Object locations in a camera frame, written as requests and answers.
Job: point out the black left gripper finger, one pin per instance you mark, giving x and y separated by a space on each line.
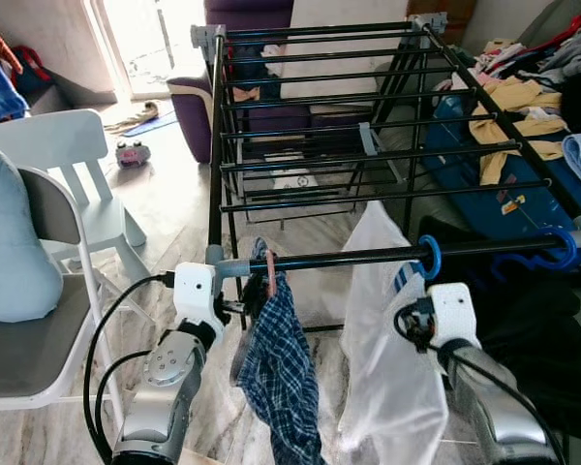
257 300

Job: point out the white shirt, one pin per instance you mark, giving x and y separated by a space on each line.
387 368

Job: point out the blue plastic hanger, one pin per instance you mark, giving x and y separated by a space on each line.
573 247
440 257

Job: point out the blue plaid shirt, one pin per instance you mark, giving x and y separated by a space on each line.
281 378

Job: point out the pink plastic hanger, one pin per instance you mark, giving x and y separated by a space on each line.
270 276

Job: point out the black metal drying rack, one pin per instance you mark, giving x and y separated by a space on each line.
349 256

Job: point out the black garment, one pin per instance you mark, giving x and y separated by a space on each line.
542 339

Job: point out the blue suitcase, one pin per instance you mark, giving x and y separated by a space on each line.
484 203

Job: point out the small pink toy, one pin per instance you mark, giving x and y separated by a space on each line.
133 153

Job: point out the purple armchair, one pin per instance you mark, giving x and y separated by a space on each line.
189 116

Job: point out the blue door mat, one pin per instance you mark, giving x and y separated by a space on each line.
150 121

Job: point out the grey white folding chair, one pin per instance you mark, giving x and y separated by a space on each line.
29 349

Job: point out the light blue back cushion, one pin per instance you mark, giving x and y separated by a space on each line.
15 252

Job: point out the yellow garment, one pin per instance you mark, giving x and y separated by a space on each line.
523 102

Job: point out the pale blue kids chair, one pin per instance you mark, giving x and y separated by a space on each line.
58 140

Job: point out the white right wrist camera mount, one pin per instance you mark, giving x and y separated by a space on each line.
455 310

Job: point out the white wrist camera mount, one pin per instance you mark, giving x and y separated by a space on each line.
455 310
196 291

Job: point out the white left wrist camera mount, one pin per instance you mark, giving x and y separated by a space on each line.
196 291

